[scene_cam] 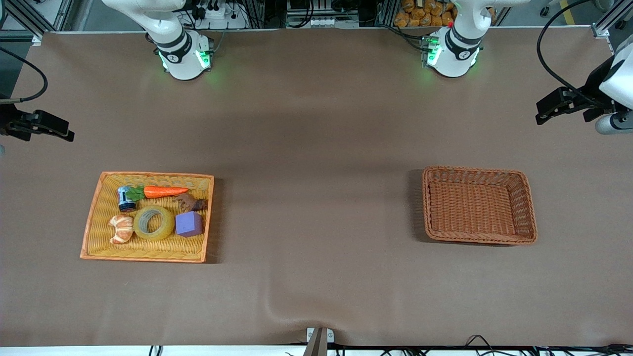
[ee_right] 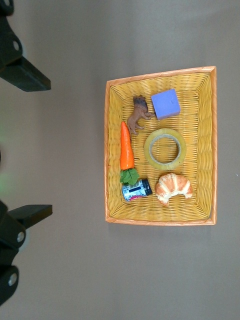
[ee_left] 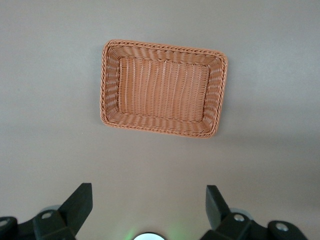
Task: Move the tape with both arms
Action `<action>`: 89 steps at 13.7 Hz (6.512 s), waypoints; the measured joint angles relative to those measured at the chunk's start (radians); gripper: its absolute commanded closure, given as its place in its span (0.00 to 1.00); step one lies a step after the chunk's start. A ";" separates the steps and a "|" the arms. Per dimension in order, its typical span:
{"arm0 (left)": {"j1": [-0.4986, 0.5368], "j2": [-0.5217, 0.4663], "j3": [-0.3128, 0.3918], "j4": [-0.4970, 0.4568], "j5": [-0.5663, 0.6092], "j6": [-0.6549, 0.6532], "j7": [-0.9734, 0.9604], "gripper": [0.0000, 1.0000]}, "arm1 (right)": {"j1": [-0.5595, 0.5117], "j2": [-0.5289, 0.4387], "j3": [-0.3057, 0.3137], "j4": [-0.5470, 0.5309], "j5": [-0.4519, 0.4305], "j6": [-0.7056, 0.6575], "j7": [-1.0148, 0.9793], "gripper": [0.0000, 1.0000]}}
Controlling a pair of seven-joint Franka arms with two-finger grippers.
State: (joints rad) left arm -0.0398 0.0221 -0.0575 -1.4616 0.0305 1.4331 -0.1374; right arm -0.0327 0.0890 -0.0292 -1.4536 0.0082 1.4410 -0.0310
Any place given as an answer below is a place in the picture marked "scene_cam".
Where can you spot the aluminium frame post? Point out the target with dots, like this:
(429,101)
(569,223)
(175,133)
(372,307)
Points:
(610,20)
(29,22)

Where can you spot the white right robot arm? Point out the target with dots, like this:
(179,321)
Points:
(183,64)

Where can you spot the brown toy figure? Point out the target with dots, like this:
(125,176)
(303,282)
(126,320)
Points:
(190,201)

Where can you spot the small blue labelled can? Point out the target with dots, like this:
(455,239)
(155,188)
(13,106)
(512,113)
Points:
(126,198)

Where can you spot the orange toy carrot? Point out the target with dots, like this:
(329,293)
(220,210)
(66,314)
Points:
(165,191)

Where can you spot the bag of orange buns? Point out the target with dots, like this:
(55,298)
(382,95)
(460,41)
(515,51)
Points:
(425,14)

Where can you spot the toy croissant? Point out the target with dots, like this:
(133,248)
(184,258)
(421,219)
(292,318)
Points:
(121,230)

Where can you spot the brown deep wicker basket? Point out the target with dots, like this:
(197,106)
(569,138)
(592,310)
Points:
(474,207)

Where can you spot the orange flat wicker tray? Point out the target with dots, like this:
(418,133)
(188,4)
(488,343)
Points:
(148,247)

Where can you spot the white power strip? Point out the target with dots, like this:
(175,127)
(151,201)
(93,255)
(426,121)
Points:
(222,19)

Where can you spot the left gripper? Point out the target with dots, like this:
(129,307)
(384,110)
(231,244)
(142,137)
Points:
(591,91)

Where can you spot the yellow clear tape roll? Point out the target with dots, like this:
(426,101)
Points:
(168,228)

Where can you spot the metal table bracket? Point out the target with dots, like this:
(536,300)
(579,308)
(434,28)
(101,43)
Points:
(319,341)

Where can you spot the purple cube block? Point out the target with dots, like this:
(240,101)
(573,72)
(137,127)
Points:
(189,224)

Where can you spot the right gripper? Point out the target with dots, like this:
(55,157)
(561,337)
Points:
(11,121)

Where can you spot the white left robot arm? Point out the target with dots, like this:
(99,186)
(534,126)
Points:
(452,62)

